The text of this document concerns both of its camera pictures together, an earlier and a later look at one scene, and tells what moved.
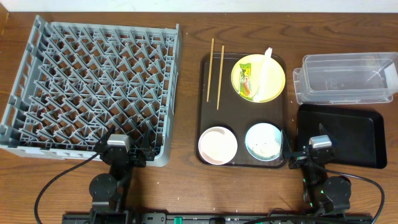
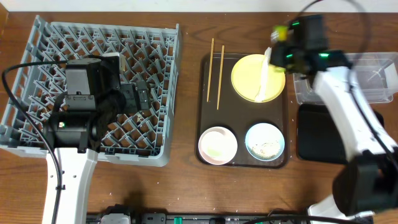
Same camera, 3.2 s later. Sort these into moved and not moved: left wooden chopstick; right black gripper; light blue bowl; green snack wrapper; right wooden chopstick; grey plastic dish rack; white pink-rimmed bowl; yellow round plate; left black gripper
Moved: green snack wrapper; left black gripper; right black gripper
Not moved: right wooden chopstick; grey plastic dish rack; yellow round plate; left wooden chopstick; light blue bowl; white pink-rimmed bowl
